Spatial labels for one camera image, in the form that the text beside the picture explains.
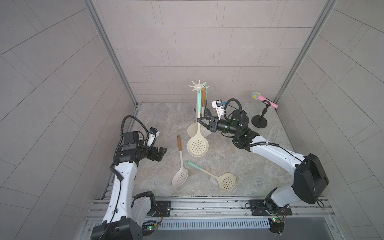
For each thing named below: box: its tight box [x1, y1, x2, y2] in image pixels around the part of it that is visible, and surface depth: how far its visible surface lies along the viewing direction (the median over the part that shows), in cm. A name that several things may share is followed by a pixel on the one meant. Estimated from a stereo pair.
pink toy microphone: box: [251, 91, 279, 109], surface depth 95 cm
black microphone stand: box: [251, 100, 271, 129], surface depth 107 cm
